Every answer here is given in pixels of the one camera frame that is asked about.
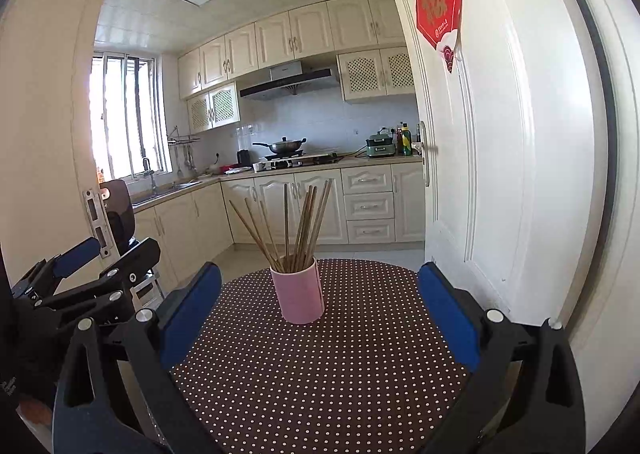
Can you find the cream upper cabinets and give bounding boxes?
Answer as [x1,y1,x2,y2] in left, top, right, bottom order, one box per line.
[178,0,414,133]

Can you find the wooden chopstick seven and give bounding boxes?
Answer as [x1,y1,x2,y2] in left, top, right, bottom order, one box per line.
[305,180,334,265]

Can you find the cream cabinets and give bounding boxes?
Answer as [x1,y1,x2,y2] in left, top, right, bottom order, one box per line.
[178,0,414,133]
[134,157,425,291]

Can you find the wooden chopstick three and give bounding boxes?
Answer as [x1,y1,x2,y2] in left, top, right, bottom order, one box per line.
[244,197,281,271]

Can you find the wooden chopstick six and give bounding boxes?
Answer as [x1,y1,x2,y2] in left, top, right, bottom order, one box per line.
[301,179,332,269]

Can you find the cream lower cabinets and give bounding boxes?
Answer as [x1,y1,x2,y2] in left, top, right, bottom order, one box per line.
[134,157,425,291]

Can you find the brown polka dot tablecloth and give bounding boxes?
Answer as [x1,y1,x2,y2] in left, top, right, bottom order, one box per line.
[171,259,469,453]

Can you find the kitchen window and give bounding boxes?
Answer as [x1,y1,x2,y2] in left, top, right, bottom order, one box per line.
[89,52,172,181]

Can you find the wooden chopstick five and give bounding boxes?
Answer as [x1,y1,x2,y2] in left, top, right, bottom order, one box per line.
[258,200,284,273]

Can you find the wooden chopstick one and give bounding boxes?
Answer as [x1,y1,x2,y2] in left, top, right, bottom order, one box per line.
[230,199,278,271]

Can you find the black air fryer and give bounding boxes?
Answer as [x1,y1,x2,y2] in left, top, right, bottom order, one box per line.
[100,179,136,256]

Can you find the white panel door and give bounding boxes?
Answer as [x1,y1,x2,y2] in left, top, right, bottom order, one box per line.
[395,0,608,324]

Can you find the black wok with lid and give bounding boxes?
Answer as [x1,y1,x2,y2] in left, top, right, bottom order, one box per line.
[254,137,307,156]

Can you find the wooden chopstick two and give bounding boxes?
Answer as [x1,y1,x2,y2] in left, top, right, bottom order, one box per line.
[292,187,314,272]

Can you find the chrome sink faucet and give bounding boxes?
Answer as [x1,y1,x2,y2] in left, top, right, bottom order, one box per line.
[142,156,157,195]

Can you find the black range hood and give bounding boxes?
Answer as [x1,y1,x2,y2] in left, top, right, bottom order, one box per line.
[238,61,340,100]

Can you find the black gas stove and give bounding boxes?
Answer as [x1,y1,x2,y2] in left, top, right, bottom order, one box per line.
[254,152,342,171]

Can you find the green electric cooker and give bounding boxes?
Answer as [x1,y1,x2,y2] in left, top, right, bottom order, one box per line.
[366,127,396,159]

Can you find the pink cylindrical cup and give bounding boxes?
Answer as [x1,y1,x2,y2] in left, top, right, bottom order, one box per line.
[270,259,324,325]

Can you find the green yellow bottle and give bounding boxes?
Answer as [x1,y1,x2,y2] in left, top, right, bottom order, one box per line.
[401,123,412,156]

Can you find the wooden chopstick nine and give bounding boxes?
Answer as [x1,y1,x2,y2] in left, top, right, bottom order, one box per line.
[294,185,317,272]

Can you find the wooden chopstick four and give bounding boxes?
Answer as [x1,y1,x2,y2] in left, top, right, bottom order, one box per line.
[298,185,318,270]

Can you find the metal shelf rack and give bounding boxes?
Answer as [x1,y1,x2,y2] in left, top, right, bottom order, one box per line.
[130,269,165,310]

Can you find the wooden chopstick ten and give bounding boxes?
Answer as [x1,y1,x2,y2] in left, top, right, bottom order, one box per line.
[290,202,306,273]

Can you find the silver door handle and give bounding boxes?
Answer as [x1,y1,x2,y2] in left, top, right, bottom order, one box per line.
[419,119,436,188]

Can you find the wooden chopstick eight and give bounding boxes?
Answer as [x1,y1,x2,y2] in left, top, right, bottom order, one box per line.
[283,182,290,272]

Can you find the black electric kettle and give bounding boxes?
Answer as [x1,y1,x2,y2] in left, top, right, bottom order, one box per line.
[236,150,252,167]

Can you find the door strike plate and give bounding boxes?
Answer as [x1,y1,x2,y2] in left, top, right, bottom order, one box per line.
[82,189,114,260]

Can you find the dark sauce bottle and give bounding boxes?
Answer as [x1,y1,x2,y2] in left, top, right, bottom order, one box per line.
[395,123,404,155]

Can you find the wall utensil rack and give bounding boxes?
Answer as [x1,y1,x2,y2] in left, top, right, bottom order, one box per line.
[167,126,200,178]

